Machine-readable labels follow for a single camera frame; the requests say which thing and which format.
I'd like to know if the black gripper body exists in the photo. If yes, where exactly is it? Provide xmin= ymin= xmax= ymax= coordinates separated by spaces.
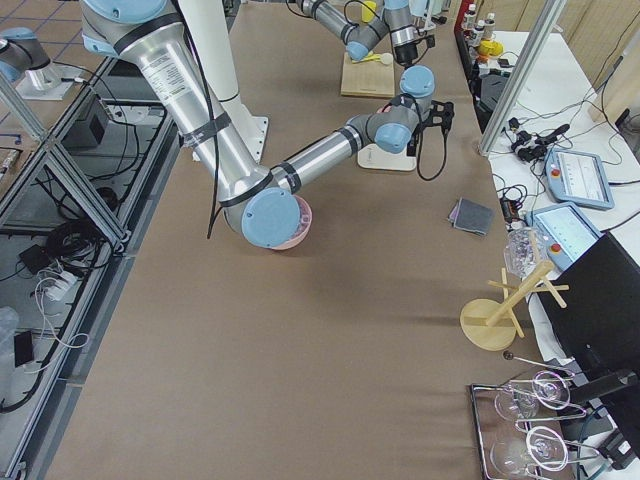
xmin=424 ymin=100 xmax=455 ymax=135
xmin=393 ymin=42 xmax=418 ymax=68

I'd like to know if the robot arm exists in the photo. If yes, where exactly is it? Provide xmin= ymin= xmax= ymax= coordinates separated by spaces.
xmin=81 ymin=1 xmax=435 ymax=249
xmin=285 ymin=0 xmax=422 ymax=68

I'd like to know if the pink bowl with ice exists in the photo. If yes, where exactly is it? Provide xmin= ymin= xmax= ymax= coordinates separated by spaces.
xmin=272 ymin=195 xmax=313 ymax=251

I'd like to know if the yellow plastic knife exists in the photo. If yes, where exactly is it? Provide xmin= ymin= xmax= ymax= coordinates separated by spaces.
xmin=351 ymin=54 xmax=382 ymax=64

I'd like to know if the bamboo cutting board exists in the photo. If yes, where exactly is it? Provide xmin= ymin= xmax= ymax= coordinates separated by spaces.
xmin=340 ymin=53 xmax=396 ymax=98

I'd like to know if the white serving tray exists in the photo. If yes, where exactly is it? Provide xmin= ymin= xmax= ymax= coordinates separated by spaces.
xmin=357 ymin=144 xmax=416 ymax=172

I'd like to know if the grey folded cloth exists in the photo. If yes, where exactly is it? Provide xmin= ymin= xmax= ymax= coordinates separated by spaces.
xmin=448 ymin=198 xmax=495 ymax=236

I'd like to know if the upper teach pendant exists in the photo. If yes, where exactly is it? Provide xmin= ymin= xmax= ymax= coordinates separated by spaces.
xmin=545 ymin=148 xmax=615 ymax=210

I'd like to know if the teach pendant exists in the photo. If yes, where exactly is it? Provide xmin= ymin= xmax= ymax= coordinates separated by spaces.
xmin=545 ymin=148 xmax=615 ymax=210
xmin=525 ymin=202 xmax=602 ymax=271

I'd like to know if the clear glass mug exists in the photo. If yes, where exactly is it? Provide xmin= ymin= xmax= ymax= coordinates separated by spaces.
xmin=504 ymin=227 xmax=542 ymax=278

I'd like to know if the lower teach pendant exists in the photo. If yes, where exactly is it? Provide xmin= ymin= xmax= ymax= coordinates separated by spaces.
xmin=525 ymin=202 xmax=602 ymax=271

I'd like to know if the wooden mug tree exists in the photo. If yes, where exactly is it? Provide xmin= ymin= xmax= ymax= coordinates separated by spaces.
xmin=460 ymin=232 xmax=569 ymax=351

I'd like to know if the black monitor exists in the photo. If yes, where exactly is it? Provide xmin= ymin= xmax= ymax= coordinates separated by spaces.
xmin=539 ymin=233 xmax=639 ymax=373

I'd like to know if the upper wine glass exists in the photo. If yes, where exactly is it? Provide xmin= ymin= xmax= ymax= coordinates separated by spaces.
xmin=494 ymin=370 xmax=570 ymax=421

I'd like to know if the wine glass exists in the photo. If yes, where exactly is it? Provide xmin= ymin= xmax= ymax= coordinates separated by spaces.
xmin=490 ymin=426 xmax=569 ymax=479
xmin=494 ymin=370 xmax=570 ymax=421

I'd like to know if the lower wine glass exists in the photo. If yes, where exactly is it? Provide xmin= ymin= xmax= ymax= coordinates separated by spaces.
xmin=490 ymin=426 xmax=569 ymax=479

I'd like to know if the aluminium frame post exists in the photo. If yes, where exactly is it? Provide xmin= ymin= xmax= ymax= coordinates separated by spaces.
xmin=478 ymin=0 xmax=567 ymax=157

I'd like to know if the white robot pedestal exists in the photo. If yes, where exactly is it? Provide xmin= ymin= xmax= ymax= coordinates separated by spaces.
xmin=178 ymin=0 xmax=269 ymax=163

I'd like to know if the black wire glass rack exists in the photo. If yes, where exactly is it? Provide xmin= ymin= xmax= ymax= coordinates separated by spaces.
xmin=469 ymin=370 xmax=599 ymax=479

